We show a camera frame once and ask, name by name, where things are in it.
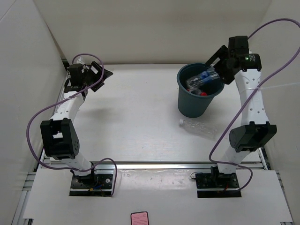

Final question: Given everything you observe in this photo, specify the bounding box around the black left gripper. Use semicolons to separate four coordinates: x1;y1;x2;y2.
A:
82;61;113;92

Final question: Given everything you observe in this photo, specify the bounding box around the Aquafina bottle blue label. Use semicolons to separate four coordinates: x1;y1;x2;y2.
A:
186;67;220;90

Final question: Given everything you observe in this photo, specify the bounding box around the red cap red label bottle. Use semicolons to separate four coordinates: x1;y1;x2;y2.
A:
187;89;208;96

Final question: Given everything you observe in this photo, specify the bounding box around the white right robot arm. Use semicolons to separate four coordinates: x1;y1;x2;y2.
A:
206;45;277;188

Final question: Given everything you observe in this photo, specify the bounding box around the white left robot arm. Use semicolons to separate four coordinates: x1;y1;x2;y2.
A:
40;59;113;188

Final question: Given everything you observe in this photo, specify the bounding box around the dark teal ribbed bin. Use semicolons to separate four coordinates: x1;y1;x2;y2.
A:
177;63;225;118

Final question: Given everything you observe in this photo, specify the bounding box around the clear label-less plastic bottle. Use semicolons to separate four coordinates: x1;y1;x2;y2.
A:
179;119;217;140

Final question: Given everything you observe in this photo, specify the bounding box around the pink smartphone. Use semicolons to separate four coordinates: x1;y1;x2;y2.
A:
130;211;149;225

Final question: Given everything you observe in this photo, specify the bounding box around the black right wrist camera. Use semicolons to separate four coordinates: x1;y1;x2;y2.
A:
228;36;249;57

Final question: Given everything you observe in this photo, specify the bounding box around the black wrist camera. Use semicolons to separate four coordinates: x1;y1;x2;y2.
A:
228;36;249;57
69;63;85;86

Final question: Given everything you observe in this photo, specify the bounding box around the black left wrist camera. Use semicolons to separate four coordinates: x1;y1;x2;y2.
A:
69;63;85;86

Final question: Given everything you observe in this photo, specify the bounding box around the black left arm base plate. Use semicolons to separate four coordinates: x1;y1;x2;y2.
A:
69;170;115;197

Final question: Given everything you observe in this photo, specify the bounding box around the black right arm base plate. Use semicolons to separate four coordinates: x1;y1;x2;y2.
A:
190;166;241;198

